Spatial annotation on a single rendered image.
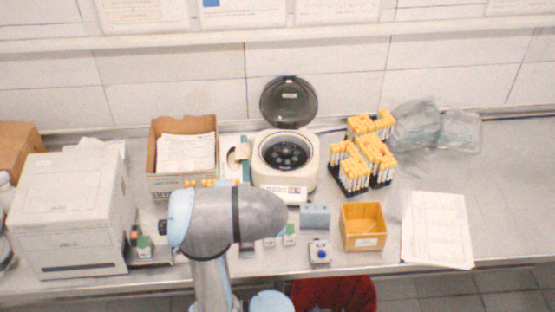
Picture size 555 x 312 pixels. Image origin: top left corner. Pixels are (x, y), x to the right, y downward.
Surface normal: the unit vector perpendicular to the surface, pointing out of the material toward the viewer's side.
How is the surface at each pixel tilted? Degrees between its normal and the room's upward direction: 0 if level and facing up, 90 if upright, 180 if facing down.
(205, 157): 1
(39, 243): 90
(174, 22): 94
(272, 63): 90
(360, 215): 90
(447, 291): 0
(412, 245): 1
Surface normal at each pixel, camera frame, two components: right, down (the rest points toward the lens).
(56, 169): 0.00, -0.69
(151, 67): 0.08, 0.73
